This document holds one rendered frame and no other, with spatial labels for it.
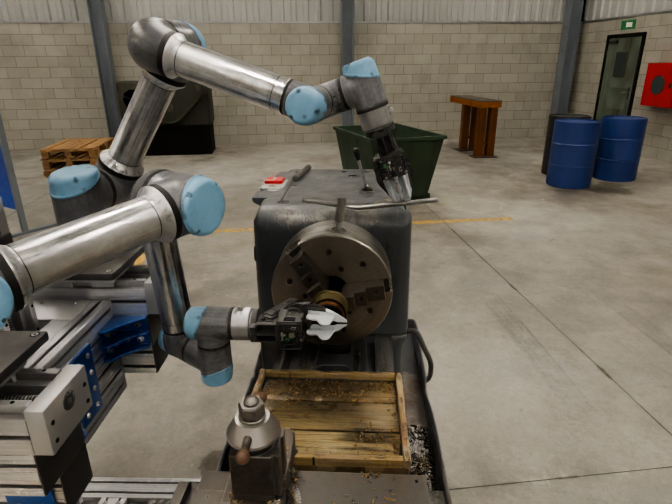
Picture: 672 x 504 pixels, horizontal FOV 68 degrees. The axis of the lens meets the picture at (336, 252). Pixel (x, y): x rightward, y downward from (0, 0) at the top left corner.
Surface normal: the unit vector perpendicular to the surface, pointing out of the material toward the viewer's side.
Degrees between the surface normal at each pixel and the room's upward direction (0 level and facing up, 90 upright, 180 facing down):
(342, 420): 0
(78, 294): 90
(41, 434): 90
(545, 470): 0
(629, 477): 0
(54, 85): 90
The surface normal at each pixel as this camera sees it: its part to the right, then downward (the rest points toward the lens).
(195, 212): 0.87, 0.15
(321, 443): 0.00, -0.93
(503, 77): 0.11, 0.36
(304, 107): -0.23, 0.35
